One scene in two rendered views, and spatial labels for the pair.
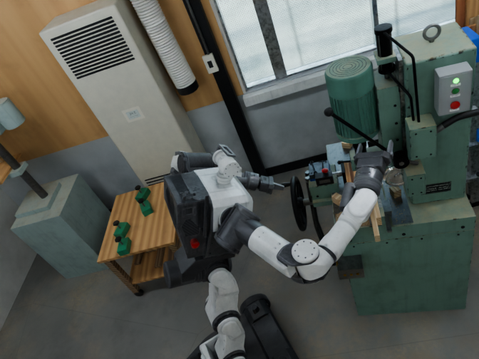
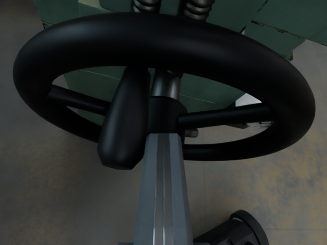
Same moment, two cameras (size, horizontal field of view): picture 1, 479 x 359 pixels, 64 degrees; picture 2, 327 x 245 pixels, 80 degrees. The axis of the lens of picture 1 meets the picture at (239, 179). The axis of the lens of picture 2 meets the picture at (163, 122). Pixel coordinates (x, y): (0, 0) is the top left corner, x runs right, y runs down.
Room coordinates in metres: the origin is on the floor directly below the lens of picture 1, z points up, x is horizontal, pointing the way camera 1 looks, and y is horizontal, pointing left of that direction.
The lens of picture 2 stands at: (1.43, -0.17, 1.02)
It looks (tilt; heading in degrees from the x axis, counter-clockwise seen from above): 67 degrees down; 221
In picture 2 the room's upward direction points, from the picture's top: 38 degrees clockwise
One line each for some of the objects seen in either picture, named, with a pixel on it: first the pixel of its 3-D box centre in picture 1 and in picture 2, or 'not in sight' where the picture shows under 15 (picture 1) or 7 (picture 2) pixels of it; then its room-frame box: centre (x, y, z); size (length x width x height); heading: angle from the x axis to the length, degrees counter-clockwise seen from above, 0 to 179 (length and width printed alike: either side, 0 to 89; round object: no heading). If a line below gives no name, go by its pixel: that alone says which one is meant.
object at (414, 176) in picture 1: (413, 178); not in sight; (1.02, -0.66, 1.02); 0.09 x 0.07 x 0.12; 158
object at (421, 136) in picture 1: (420, 137); not in sight; (1.02, -0.69, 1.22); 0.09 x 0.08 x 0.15; 68
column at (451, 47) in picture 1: (431, 122); not in sight; (1.13, -0.81, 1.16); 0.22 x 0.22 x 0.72; 68
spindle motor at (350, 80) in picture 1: (353, 100); not in sight; (1.24, -0.54, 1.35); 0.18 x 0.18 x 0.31
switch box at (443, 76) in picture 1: (452, 90); not in sight; (0.99, -0.79, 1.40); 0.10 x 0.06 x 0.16; 68
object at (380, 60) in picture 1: (385, 49); not in sight; (1.19, -0.67, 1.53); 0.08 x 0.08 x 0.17; 68
